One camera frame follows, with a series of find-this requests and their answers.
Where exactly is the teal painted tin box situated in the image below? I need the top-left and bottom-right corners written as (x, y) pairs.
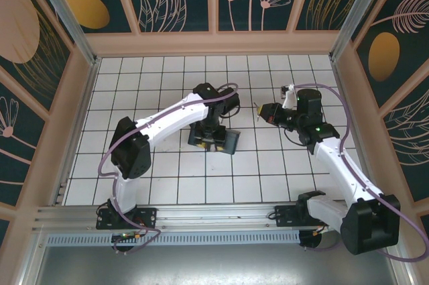
top-left (186, 123), bottom-right (243, 158)

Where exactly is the grey slotted cable duct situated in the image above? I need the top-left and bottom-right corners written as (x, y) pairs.
top-left (46, 231), bottom-right (302, 246)

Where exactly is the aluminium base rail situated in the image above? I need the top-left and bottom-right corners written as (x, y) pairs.
top-left (33, 204), bottom-right (356, 232)

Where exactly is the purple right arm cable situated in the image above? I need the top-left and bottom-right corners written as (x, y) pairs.
top-left (296, 82), bottom-right (425, 262)

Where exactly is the grey metal sheet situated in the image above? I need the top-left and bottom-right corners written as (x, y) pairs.
top-left (19, 243), bottom-right (412, 285)

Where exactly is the aluminium corner post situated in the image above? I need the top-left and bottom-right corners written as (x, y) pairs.
top-left (329, 0), bottom-right (383, 62)
top-left (26, 0), bottom-right (101, 66)

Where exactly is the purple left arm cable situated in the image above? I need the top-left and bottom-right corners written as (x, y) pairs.
top-left (98, 82), bottom-right (241, 255)

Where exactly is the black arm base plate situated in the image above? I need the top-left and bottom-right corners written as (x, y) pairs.
top-left (96, 207), bottom-right (158, 231)
top-left (273, 205), bottom-right (312, 229)

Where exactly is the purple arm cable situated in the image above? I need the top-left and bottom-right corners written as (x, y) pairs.
top-left (296, 82), bottom-right (425, 262)
top-left (98, 82), bottom-right (241, 255)

